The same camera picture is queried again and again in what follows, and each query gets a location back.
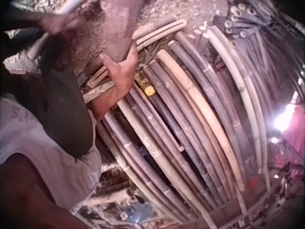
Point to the person's right hand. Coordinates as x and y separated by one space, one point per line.
124 74

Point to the person's left hand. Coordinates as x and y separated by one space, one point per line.
56 23

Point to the person's left fingers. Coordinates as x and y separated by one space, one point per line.
69 25

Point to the pale bamboo stick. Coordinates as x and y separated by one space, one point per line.
68 8

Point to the brown wooden block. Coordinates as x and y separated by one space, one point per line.
112 28

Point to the person's legs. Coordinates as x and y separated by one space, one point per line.
66 114

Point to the bundle of pale bamboo slats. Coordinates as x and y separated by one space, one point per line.
166 29

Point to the small yellow object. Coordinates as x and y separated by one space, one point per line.
149 90

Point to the heap of long bamboo poles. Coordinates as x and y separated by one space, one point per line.
190 114

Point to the bundle of dark cut bamboo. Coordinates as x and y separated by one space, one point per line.
245 21

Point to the blue scrap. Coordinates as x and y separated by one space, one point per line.
138 212

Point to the red cloth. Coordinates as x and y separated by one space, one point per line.
296 136

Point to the brown wooden beam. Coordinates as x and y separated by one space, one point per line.
247 212

